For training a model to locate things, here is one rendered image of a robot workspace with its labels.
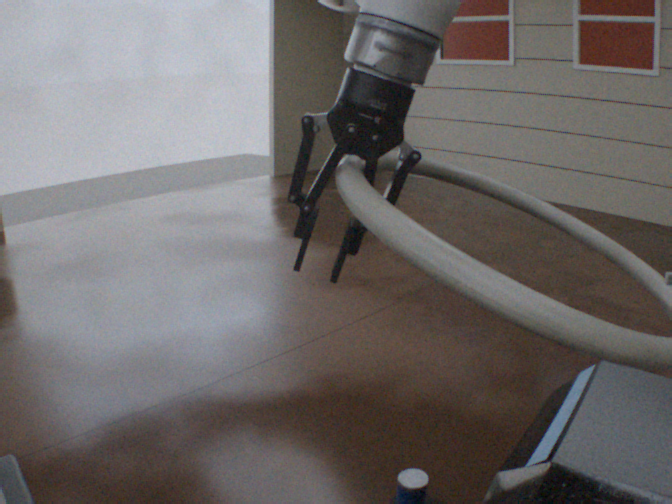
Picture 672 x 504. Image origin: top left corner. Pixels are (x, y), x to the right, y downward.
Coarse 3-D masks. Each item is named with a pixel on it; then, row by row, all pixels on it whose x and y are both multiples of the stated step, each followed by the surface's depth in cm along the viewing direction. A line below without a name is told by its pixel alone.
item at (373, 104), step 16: (352, 80) 48; (368, 80) 47; (384, 80) 47; (352, 96) 48; (368, 96) 48; (384, 96) 47; (400, 96) 48; (336, 112) 51; (352, 112) 51; (368, 112) 51; (384, 112) 48; (400, 112) 49; (336, 128) 52; (368, 128) 51; (384, 128) 51; (400, 128) 51; (352, 144) 52; (384, 144) 52
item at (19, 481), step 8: (8, 456) 63; (0, 464) 61; (8, 464) 61; (16, 464) 62; (0, 472) 59; (8, 472) 60; (16, 472) 60; (0, 480) 58; (8, 480) 58; (16, 480) 58; (24, 480) 60; (8, 488) 57; (16, 488) 57; (24, 488) 57; (8, 496) 55; (16, 496) 55; (24, 496) 56
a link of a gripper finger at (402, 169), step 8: (416, 152) 53; (408, 160) 52; (416, 160) 52; (400, 168) 53; (408, 168) 53; (392, 176) 55; (400, 176) 53; (392, 184) 53; (400, 184) 53; (392, 192) 54; (392, 200) 54
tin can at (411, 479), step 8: (408, 472) 153; (416, 472) 153; (424, 472) 153; (400, 480) 149; (408, 480) 149; (416, 480) 149; (424, 480) 149; (400, 488) 149; (408, 488) 146; (416, 488) 146; (424, 488) 148; (400, 496) 150; (408, 496) 147; (416, 496) 147; (424, 496) 150
